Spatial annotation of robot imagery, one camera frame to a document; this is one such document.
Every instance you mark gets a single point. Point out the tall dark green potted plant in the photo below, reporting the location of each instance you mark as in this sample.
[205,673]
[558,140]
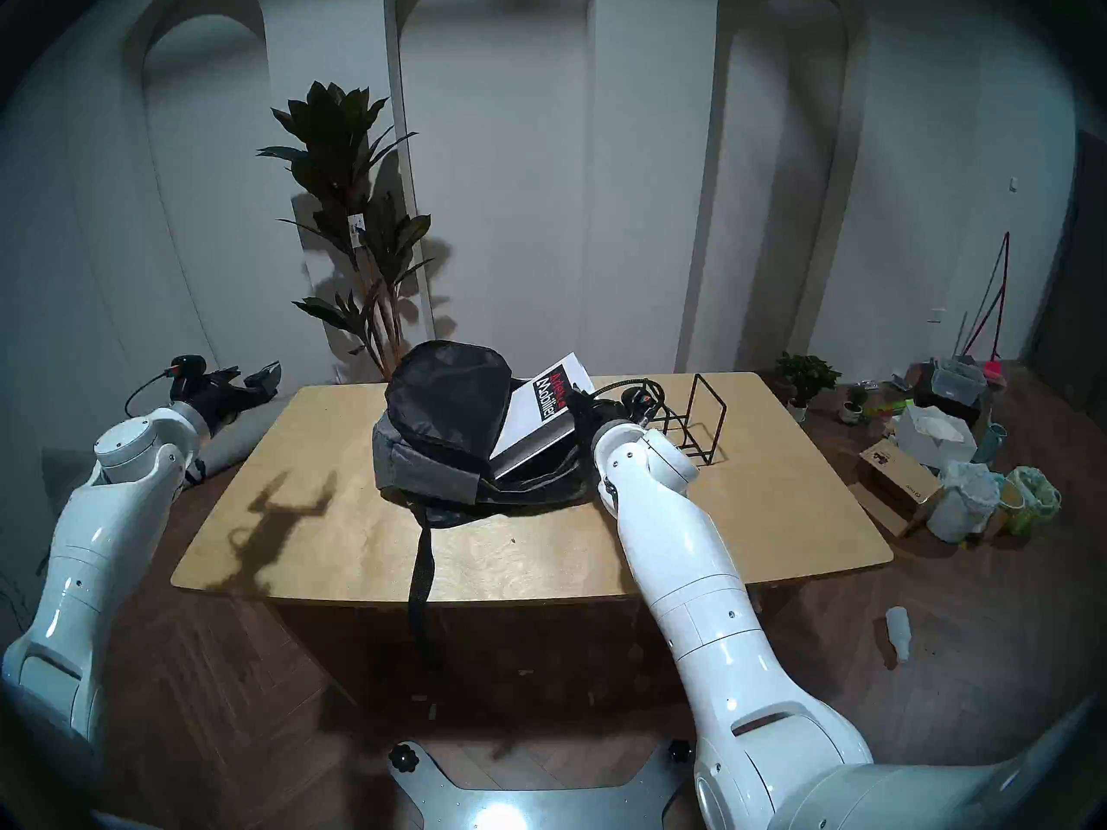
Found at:
[333,128]

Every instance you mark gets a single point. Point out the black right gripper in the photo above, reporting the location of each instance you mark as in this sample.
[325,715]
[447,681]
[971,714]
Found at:
[601,415]

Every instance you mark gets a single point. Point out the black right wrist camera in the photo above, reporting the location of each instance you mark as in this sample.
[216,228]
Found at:
[638,396]

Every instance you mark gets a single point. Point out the tiny potted plant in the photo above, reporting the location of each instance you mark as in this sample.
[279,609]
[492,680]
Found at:
[854,398]

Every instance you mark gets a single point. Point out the dark door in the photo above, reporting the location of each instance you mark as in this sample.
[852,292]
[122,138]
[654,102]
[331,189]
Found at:
[1072,284]

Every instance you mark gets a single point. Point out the white plastic bottle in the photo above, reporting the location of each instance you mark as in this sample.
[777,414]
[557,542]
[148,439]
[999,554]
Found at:
[899,634]

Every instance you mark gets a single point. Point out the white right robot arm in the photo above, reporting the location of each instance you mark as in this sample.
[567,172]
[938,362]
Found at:
[692,560]

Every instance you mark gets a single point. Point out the white book red black title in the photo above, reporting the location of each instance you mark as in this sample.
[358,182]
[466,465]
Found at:
[527,422]

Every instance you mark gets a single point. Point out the brown cardboard box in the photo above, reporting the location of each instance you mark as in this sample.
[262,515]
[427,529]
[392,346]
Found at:
[899,478]

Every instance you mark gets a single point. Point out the small bushy potted plant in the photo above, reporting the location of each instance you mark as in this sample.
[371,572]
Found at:
[806,374]

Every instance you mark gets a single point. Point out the white tissue box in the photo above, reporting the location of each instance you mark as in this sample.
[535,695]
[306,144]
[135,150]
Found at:
[934,435]

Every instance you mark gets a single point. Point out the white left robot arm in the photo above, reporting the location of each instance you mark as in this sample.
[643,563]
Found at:
[95,526]

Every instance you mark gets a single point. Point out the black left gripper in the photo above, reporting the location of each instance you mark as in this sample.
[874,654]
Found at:
[212,400]

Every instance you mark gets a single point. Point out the clear plastic container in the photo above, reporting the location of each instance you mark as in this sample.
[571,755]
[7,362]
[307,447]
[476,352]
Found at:
[960,379]

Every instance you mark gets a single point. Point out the yellow green small item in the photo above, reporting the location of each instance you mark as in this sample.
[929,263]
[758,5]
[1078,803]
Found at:
[895,406]

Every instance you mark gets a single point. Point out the beige round bin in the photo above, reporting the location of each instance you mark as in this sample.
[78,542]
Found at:
[1007,508]

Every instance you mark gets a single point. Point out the teal cup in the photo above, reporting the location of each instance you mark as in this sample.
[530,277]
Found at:
[995,443]

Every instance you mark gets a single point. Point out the grey metal base plate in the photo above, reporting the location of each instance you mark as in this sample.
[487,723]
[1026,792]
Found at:
[502,815]

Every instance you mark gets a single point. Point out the black round knob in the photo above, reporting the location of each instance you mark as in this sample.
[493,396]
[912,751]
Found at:
[681,753]
[402,757]

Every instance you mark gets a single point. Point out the grey and black backpack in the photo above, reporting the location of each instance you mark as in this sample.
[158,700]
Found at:
[424,474]

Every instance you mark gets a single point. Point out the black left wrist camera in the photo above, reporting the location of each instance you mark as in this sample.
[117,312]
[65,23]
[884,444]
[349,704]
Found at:
[188,368]

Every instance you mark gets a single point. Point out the red broom stick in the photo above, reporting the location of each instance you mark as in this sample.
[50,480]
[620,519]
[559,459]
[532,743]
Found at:
[1000,301]

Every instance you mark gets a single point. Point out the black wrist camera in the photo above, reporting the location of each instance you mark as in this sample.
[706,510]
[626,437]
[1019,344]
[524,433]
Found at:
[638,396]
[188,368]

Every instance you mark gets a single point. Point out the white trash bag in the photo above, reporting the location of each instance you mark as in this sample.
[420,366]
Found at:
[960,504]

